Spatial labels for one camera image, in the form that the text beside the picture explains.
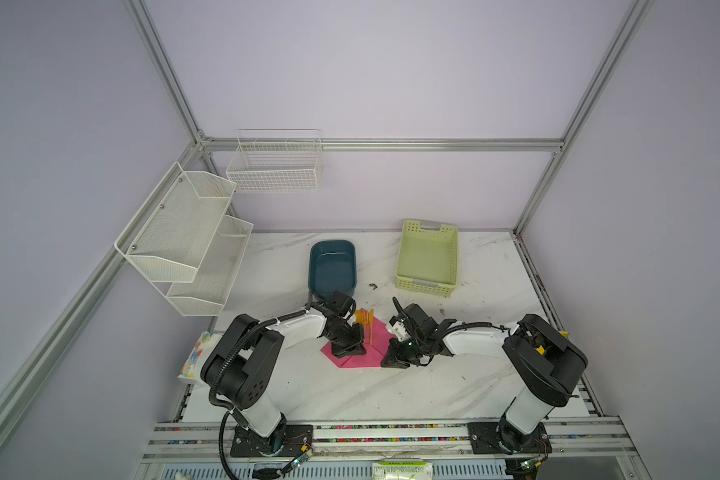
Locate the white wire basket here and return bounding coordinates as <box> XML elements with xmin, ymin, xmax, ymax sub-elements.
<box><xmin>226</xmin><ymin>129</ymin><xmax>323</xmax><ymax>194</ymax></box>

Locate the aluminium frame profile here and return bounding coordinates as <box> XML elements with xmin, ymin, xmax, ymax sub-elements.
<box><xmin>0</xmin><ymin>1</ymin><xmax>652</xmax><ymax>450</ymax></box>

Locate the teal plastic oval tub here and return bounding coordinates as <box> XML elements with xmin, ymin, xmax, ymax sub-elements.
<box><xmin>308</xmin><ymin>239</ymin><xmax>357</xmax><ymax>298</ymax></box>

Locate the white perforated metal shelf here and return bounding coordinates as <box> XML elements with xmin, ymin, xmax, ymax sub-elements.
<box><xmin>114</xmin><ymin>163</ymin><xmax>253</xmax><ymax>317</ymax></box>

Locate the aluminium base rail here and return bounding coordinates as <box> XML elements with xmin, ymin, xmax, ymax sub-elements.
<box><xmin>135</xmin><ymin>416</ymin><xmax>650</xmax><ymax>479</ymax></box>

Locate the colourful napkin packet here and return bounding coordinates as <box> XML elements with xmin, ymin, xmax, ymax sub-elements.
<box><xmin>177</xmin><ymin>331</ymin><xmax>222</xmax><ymax>385</ymax></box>

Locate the light green plastic basket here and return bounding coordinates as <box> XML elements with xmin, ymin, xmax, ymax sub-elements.
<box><xmin>395</xmin><ymin>219</ymin><xmax>459</xmax><ymax>298</ymax></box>

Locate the yellow plastic spoon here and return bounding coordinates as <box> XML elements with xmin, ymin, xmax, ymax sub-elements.
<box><xmin>354</xmin><ymin>309</ymin><xmax>365</xmax><ymax>341</ymax></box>

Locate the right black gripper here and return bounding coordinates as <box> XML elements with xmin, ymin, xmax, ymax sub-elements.
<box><xmin>377</xmin><ymin>333</ymin><xmax>426</xmax><ymax>367</ymax></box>

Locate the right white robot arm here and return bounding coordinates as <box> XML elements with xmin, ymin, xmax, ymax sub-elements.
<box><xmin>381</xmin><ymin>298</ymin><xmax>588</xmax><ymax>454</ymax></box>

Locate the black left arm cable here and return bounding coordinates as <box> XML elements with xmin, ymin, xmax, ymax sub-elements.
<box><xmin>206</xmin><ymin>290</ymin><xmax>337</xmax><ymax>480</ymax></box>

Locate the pink paper napkin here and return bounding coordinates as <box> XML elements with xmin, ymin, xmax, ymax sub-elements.
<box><xmin>321</xmin><ymin>316</ymin><xmax>395</xmax><ymax>369</ymax></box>

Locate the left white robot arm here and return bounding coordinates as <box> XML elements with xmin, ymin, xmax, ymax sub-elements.
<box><xmin>201</xmin><ymin>291</ymin><xmax>365</xmax><ymax>443</ymax></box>

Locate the yellow bananas bunch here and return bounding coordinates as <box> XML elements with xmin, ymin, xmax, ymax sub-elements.
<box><xmin>536</xmin><ymin>331</ymin><xmax>569</xmax><ymax>355</ymax></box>

